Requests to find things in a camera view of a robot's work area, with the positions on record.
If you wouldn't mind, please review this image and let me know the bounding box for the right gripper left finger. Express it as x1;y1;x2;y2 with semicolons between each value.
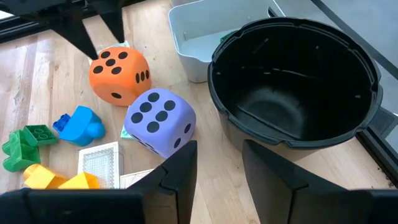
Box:
128;139;199;224

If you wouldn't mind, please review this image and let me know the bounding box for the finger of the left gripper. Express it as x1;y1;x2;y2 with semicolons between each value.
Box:
50;17;100;61
91;0;126;44

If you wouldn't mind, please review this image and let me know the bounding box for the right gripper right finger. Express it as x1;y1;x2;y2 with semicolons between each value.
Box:
241;139;345;224

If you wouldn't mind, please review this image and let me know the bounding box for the orange foam die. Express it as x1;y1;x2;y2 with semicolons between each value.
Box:
88;46;152;108

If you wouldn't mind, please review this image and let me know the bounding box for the purple foam die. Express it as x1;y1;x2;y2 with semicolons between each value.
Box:
124;88;198;160

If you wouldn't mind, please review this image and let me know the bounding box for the light blue toy block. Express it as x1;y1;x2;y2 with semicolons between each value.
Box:
58;105;107;147

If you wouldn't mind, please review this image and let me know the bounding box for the small dark green block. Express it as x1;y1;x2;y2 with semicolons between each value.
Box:
220;30;238;44
22;124;60;147

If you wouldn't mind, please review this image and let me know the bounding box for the small teal card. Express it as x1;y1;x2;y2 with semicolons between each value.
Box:
120;123;135;140

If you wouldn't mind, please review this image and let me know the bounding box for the white framed card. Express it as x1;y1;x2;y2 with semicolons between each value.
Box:
77;141;125;190

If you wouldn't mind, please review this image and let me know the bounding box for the grey plastic bin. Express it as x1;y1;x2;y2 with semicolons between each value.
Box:
168;0;285;84

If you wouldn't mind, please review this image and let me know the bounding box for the small dark blue block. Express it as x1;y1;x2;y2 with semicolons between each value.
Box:
52;113;73;133

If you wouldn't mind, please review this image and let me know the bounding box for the black plastic bucket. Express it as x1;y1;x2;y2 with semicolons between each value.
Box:
207;17;384;162

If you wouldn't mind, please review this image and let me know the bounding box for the large green toy block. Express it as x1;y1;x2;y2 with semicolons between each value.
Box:
1;129;42;173

